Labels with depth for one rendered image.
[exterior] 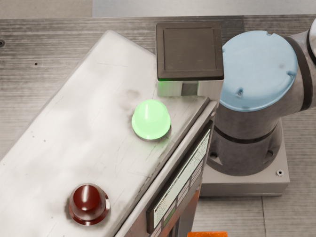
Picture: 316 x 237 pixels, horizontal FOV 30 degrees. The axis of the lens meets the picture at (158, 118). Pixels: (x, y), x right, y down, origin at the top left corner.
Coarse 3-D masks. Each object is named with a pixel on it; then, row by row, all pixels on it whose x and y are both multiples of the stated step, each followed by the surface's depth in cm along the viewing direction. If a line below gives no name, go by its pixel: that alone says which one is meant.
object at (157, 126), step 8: (144, 104) 38; (152, 104) 38; (160, 104) 38; (136, 112) 38; (144, 112) 38; (152, 112) 38; (160, 112) 38; (136, 120) 38; (144, 120) 38; (152, 120) 38; (160, 120) 38; (168, 120) 40; (136, 128) 39; (144, 128) 38; (152, 128) 38; (160, 128) 38; (168, 128) 39; (144, 136) 39; (152, 136) 39; (160, 136) 39
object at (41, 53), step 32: (0, 32) 120; (32, 32) 120; (64, 32) 120; (96, 32) 120; (128, 32) 120; (224, 32) 120; (288, 32) 120; (0, 64) 117; (32, 64) 117; (64, 64) 117; (0, 96) 114; (32, 96) 114; (0, 128) 111; (288, 128) 111; (288, 160) 108; (288, 192) 106; (224, 224) 103; (256, 224) 103; (288, 224) 103
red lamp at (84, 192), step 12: (72, 192) 36; (84, 192) 36; (96, 192) 36; (72, 204) 36; (84, 204) 35; (96, 204) 35; (108, 204) 37; (72, 216) 37; (84, 216) 36; (96, 216) 36
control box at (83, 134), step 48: (96, 48) 43; (96, 96) 41; (144, 96) 41; (192, 96) 41; (48, 144) 39; (96, 144) 39; (144, 144) 39; (0, 192) 38; (48, 192) 38; (144, 192) 39; (192, 192) 55
